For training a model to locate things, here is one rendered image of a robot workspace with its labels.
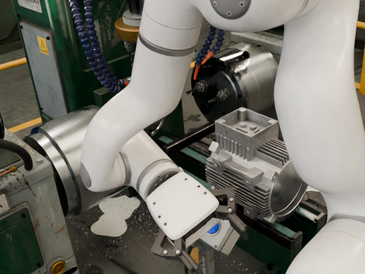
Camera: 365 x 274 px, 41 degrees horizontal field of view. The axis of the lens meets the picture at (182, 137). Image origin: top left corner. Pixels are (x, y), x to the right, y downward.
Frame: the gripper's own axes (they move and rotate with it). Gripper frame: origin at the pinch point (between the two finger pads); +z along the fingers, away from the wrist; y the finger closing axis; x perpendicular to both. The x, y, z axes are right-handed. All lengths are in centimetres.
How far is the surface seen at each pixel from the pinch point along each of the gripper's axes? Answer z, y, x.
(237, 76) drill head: -58, -43, -36
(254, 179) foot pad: -20.0, -19.8, -24.7
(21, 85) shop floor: -350, 9, -204
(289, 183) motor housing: -21, -30, -39
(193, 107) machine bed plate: -96, -42, -79
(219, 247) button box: -9.4, -2.7, -18.3
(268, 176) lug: -18.0, -22.4, -23.9
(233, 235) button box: -10.1, -6.7, -19.5
